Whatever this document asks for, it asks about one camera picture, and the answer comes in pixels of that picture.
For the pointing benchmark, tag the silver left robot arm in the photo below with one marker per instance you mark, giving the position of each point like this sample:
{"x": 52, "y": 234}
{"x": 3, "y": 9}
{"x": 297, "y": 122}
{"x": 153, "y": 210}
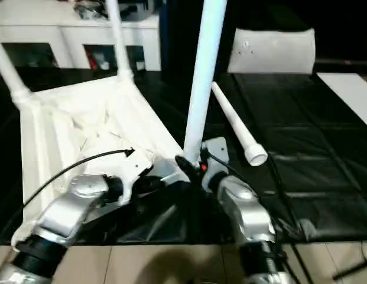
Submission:
{"x": 68, "y": 204}

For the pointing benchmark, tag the black cabinet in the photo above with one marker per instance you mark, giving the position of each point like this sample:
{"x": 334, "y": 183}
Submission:
{"x": 183, "y": 35}

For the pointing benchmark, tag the white sheet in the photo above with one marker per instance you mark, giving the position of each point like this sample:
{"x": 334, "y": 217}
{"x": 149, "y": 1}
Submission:
{"x": 348, "y": 91}

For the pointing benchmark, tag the white chair back panel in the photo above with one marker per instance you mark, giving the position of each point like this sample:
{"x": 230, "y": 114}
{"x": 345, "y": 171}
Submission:
{"x": 274, "y": 50}

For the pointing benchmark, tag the red packet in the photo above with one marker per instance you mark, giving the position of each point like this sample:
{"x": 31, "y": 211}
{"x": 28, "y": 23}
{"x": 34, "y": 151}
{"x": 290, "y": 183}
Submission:
{"x": 92, "y": 60}

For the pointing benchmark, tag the black tangled clutter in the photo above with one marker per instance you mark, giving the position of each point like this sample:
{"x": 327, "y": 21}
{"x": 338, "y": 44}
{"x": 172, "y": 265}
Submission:
{"x": 90, "y": 10}

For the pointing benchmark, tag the white plastic table leg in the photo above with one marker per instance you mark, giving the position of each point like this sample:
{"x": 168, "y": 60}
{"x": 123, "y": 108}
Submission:
{"x": 239, "y": 127}
{"x": 119, "y": 38}
{"x": 204, "y": 74}
{"x": 9, "y": 68}

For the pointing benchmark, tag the black metal stand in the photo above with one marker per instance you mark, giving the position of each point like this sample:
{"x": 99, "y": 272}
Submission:
{"x": 353, "y": 269}

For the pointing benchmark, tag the white cabinet with glass doors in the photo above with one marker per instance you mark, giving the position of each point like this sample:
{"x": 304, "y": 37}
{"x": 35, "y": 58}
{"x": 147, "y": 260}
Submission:
{"x": 53, "y": 29}

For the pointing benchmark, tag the white plastic table top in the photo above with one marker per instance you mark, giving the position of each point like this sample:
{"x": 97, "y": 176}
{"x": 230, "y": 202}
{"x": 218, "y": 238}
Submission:
{"x": 82, "y": 118}

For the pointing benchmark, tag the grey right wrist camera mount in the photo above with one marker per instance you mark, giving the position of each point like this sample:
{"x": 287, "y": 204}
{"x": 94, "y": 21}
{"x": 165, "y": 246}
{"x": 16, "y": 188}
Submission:
{"x": 217, "y": 154}

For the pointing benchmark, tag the black work mat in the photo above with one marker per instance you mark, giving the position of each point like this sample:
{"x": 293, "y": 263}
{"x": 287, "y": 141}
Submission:
{"x": 319, "y": 133}

